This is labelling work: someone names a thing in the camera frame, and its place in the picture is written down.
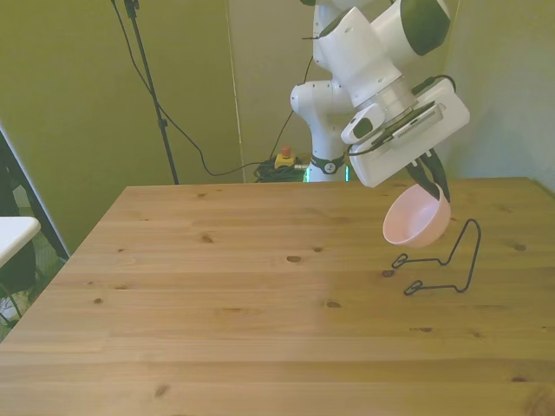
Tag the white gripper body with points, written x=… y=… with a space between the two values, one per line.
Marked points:
x=390 y=164

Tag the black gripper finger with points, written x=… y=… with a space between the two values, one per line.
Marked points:
x=419 y=175
x=439 y=175

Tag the pink plastic bowl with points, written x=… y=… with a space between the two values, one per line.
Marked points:
x=412 y=221

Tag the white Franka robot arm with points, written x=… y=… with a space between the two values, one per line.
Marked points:
x=347 y=52

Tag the yellow emergency stop button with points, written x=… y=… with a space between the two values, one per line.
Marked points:
x=285 y=159

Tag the black tripod stand pole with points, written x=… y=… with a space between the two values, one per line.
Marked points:
x=149 y=82

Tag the dark slanted panel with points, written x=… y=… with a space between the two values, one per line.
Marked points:
x=32 y=195

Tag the white side table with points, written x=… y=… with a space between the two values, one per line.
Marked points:
x=15 y=232

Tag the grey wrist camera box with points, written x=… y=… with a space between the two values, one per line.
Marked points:
x=416 y=123

